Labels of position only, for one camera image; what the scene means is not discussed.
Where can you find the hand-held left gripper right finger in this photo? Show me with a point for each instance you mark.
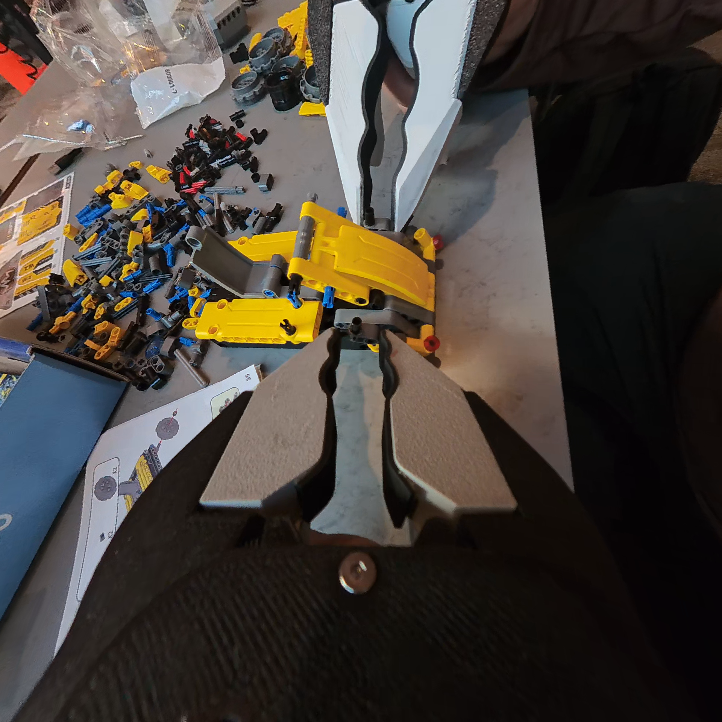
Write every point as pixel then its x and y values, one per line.
pixel 445 451

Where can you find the person's right hand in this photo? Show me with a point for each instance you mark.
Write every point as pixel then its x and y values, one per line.
pixel 400 87

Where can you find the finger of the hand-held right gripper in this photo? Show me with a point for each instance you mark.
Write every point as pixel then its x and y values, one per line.
pixel 349 84
pixel 440 84

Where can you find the instruction booklet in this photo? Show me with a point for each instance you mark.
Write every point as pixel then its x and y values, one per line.
pixel 186 412

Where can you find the pile of loose brick pieces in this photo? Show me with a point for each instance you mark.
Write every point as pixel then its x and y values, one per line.
pixel 124 254

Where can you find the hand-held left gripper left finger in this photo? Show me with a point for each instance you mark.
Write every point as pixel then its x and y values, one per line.
pixel 276 445

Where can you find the yellow printed leaflet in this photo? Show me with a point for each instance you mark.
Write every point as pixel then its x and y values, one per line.
pixel 34 225

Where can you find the crumpled clear plastic bags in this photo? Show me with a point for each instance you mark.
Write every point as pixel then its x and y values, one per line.
pixel 141 56

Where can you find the person's right forearm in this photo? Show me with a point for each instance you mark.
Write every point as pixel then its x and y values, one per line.
pixel 592 34

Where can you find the black and yellow brick assembly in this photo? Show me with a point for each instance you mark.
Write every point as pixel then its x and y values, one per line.
pixel 248 321

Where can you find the blue cardboard box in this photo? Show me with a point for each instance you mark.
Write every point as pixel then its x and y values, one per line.
pixel 45 451

